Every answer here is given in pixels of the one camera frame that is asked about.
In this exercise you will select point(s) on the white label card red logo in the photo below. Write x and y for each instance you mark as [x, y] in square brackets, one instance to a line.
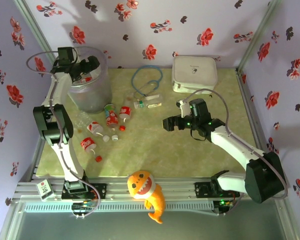
[45, 188]

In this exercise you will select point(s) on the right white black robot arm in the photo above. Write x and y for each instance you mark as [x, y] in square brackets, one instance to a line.
[262, 177]

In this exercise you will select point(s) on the blue stethoscope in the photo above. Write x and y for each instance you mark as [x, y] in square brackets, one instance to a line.
[148, 66]

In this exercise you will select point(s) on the clear plastic bag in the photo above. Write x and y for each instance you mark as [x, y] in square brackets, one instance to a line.
[155, 101]

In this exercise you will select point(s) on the uncapped cola bottle red label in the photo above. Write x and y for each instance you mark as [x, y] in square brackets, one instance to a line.
[88, 143]
[125, 111]
[93, 127]

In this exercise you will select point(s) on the right aluminium corner post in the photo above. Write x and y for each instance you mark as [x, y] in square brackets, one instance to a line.
[260, 32]

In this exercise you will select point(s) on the left aluminium corner post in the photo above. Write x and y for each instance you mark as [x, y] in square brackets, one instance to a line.
[32, 27]

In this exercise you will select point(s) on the transparent plastic bin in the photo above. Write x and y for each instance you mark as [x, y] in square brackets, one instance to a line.
[95, 97]

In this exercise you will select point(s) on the aluminium corner post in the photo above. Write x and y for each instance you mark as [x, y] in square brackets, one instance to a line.
[260, 32]
[32, 27]

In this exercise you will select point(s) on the left aluminium side rail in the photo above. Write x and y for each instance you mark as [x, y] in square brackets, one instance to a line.
[37, 150]

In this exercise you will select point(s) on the small clear plastic bottle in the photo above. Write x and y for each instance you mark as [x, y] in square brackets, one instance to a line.
[130, 98]

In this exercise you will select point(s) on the aluminium side rail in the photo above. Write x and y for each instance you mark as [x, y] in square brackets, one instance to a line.
[252, 110]
[37, 150]

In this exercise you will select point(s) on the white zippered case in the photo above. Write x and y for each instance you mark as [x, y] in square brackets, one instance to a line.
[195, 75]

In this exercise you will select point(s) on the red bottle cap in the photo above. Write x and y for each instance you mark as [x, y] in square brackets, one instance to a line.
[98, 159]
[122, 128]

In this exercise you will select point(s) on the bottle red label green top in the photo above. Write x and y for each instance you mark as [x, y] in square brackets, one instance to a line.
[111, 118]

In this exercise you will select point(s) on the orange shark plush toy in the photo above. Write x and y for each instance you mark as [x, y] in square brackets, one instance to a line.
[140, 185]

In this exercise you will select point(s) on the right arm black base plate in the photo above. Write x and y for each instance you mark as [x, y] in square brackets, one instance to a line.
[202, 190]

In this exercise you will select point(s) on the clear crushed plastic bottle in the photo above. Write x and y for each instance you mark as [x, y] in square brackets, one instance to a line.
[82, 122]

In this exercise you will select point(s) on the small white green box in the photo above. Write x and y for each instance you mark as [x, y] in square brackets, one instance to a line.
[139, 104]

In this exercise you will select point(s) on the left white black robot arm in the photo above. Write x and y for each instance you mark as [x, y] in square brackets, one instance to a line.
[52, 125]

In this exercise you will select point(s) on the aluminium rail bed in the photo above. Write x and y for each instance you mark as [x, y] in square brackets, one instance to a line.
[180, 190]

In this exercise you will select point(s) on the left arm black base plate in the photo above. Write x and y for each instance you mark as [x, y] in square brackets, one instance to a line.
[100, 190]

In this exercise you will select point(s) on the white bottle cap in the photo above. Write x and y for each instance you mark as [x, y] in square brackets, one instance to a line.
[106, 138]
[114, 137]

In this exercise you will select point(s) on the right aluminium side rail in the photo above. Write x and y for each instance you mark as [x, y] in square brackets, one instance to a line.
[252, 110]

